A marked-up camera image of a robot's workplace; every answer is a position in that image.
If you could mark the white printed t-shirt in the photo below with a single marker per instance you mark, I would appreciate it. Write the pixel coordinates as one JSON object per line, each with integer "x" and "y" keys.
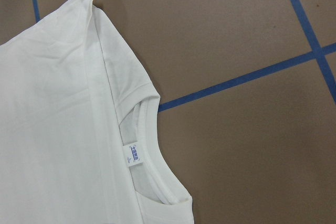
{"x": 79, "y": 140}

